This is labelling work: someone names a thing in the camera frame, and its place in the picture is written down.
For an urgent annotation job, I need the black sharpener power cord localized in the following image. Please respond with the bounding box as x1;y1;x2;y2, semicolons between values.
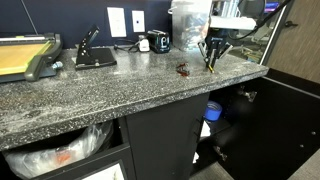
113;39;141;54

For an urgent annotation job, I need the metal cabinet hinge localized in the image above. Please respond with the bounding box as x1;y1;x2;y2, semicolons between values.
238;85;258;103
213;145;228;162

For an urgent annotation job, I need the open black cabinet door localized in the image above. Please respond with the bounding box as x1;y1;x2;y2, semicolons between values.
229;68;320;180

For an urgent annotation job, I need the paper cutter with wooden board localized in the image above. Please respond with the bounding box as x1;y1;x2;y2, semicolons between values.
0;32;64;84

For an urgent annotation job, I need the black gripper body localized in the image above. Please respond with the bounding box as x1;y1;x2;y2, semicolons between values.
203;28;231;52

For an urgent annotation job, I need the clear trash bag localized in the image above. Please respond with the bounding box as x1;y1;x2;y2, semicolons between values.
3;121;114;179

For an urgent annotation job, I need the blue tape roll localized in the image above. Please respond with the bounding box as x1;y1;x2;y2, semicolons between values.
203;100;223;123

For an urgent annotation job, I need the clear plastic toy container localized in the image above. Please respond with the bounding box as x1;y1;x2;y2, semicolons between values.
168;0;214;52

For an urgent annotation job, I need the black electric pencil sharpener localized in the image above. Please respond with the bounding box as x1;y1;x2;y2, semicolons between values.
146;29;171;54

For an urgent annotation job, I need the black room door handle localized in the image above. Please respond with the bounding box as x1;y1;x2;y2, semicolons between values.
284;20;299;28

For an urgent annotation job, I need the small white plug adapter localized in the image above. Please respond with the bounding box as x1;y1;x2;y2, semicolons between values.
137;34;151;53

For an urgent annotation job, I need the small dark red clip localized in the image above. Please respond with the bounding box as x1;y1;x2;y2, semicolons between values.
175;61;191;78

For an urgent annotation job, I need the small white outlet plate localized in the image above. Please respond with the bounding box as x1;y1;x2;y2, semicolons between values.
131;9;146;34

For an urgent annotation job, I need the black cabinet with granite counter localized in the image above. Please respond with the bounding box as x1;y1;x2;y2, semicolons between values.
0;46;320;180

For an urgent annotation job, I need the wooden room door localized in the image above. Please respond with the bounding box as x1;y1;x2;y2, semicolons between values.
266;0;320;84

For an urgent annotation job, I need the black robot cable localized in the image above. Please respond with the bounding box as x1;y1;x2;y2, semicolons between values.
229;0;294;42

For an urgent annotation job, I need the black hole punch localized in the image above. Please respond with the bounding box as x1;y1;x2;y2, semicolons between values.
74;24;118;70

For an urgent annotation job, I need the white paper label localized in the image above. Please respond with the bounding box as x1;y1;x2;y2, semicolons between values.
81;161;126;180

